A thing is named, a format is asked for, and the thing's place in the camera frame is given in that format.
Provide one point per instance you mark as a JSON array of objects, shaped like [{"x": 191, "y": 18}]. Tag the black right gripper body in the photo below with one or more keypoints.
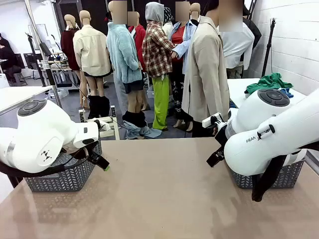
[{"x": 220, "y": 135}]

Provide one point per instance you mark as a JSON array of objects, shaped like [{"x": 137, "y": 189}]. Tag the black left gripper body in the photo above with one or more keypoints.
[{"x": 92, "y": 154}]

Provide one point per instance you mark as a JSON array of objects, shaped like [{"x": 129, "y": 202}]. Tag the bright blue garment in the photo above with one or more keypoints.
[{"x": 286, "y": 90}]

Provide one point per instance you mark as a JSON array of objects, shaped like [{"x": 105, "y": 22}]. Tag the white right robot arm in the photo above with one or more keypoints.
[{"x": 261, "y": 149}]

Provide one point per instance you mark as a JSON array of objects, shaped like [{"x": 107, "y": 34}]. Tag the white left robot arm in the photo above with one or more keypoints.
[{"x": 37, "y": 129}]

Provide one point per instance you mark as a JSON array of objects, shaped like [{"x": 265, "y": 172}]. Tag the grey plastic woven basket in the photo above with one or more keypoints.
[
  {"x": 286, "y": 176},
  {"x": 74, "y": 179}
]

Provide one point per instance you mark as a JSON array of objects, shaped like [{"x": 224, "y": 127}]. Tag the pale wooden stool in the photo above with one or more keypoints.
[{"x": 109, "y": 127}]

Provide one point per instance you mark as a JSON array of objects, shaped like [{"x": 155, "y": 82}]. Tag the black white striped box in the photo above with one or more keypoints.
[
  {"x": 82, "y": 116},
  {"x": 113, "y": 111}
]

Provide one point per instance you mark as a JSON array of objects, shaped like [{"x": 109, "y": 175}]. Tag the black trousers heap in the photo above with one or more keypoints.
[{"x": 98, "y": 107}]

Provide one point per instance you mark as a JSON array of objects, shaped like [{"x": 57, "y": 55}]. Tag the blue jeans heap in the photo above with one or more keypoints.
[{"x": 139, "y": 127}]

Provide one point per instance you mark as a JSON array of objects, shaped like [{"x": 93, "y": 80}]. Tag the person in beige coat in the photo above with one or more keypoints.
[{"x": 204, "y": 74}]

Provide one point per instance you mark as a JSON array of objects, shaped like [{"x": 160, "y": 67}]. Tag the black monitor on pole stand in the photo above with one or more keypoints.
[{"x": 56, "y": 94}]

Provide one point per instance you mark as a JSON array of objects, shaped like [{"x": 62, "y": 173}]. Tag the mannequin in white shirt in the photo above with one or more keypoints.
[{"x": 236, "y": 47}]

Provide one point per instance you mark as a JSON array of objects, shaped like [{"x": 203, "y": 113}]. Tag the black tripod stand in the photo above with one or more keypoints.
[
  {"x": 269, "y": 49},
  {"x": 35, "y": 59}
]

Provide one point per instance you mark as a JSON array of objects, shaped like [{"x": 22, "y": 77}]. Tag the mannequin in cream jacket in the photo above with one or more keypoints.
[{"x": 92, "y": 49}]

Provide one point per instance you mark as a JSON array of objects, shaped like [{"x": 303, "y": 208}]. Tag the mannequin in pale blue shirt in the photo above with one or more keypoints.
[{"x": 179, "y": 37}]

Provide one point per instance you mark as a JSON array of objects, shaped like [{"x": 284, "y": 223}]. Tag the mannequin in plaid hooded shirt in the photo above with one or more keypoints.
[{"x": 157, "y": 49}]

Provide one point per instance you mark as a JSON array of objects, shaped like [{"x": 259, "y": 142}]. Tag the mannequin in light blue fleece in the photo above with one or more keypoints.
[{"x": 122, "y": 49}]

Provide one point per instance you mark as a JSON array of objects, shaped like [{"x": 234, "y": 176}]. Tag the mannequin in maroon top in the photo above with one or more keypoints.
[{"x": 67, "y": 47}]

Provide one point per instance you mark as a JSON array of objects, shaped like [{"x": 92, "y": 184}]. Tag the mannequin in black coat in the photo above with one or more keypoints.
[{"x": 254, "y": 30}]

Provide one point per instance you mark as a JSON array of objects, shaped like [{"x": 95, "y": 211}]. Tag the mannequin in black jacket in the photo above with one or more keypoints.
[{"x": 195, "y": 12}]

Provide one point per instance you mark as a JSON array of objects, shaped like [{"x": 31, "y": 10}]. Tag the mannequin in red jacket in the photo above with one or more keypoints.
[{"x": 139, "y": 37}]

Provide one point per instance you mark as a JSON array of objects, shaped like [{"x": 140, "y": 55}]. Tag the seated person dark clothes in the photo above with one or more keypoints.
[{"x": 7, "y": 57}]

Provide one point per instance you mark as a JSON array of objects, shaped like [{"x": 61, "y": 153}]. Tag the mannequin with patterned hood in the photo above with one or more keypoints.
[{"x": 168, "y": 15}]

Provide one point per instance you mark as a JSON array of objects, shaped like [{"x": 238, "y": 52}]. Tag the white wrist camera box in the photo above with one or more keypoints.
[{"x": 208, "y": 122}]

